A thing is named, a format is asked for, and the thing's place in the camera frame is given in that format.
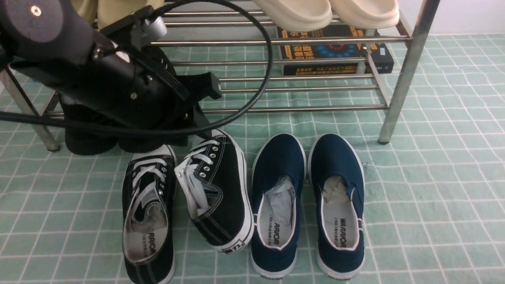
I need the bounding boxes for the beige slipper far left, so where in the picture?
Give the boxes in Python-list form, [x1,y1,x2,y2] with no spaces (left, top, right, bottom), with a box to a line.
[71,0,99,25]

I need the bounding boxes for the black canvas lace-up shoe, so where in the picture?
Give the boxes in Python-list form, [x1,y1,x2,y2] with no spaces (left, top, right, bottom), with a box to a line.
[122,144,176,284]
[174,129,254,254]

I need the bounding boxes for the black knit sneaker right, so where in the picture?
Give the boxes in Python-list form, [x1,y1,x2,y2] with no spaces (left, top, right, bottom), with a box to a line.
[117,47,178,153]

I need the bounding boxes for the navy slip-on shoe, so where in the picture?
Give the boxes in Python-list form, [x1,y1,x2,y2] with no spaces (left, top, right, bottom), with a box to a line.
[308,133,365,280]
[251,133,307,279]

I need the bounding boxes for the black book with orange text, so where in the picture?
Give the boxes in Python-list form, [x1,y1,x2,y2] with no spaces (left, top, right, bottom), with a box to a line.
[277,24,394,76]

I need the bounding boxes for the beige slipper inner left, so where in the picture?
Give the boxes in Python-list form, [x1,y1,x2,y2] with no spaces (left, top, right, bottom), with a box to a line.
[97,0,165,29]

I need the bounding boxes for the stainless steel shoe rack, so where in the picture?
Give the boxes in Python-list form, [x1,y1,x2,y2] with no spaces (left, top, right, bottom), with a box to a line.
[1,0,440,156]

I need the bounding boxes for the black knit sneaker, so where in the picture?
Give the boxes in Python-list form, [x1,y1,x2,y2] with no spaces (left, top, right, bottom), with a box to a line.
[117,47,178,153]
[58,94,117,156]

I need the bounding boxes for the navy slip-on shoe right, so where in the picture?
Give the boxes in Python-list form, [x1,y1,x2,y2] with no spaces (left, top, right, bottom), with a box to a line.
[308,133,365,280]

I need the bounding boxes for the black knit sneaker left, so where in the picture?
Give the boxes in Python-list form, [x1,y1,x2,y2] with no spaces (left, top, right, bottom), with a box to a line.
[58,94,117,156]

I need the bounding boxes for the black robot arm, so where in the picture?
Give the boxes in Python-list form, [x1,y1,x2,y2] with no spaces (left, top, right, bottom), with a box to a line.
[1,0,222,156]

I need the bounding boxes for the cream slipper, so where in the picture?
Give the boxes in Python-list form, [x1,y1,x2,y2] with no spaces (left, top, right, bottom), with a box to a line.
[330,0,399,29]
[253,0,333,32]

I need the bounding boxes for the cream slipper inner right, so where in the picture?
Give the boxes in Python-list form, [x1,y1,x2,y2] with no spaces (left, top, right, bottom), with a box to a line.
[253,0,333,32]

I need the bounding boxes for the cream slipper far right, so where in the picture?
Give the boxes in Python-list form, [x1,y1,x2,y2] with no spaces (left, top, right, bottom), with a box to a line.
[330,0,399,29]

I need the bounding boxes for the black cable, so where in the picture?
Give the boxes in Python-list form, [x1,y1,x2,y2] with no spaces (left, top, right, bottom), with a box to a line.
[0,0,273,137]

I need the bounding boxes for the beige slipper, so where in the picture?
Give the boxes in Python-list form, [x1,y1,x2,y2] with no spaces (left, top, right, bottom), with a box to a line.
[71,0,99,25]
[97,0,165,29]

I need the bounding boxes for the navy slip-on shoe left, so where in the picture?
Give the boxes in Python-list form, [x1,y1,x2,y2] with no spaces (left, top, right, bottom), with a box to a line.
[251,133,307,279]

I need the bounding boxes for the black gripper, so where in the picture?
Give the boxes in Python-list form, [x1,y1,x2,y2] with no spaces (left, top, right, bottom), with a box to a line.
[59,6,222,147]

